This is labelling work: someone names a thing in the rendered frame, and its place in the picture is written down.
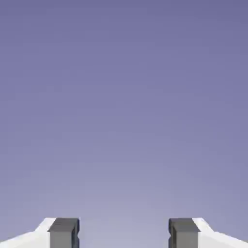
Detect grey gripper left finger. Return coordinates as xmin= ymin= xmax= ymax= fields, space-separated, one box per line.
xmin=0 ymin=217 xmax=80 ymax=248

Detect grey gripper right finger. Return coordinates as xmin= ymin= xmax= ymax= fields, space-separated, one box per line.
xmin=168 ymin=217 xmax=248 ymax=248

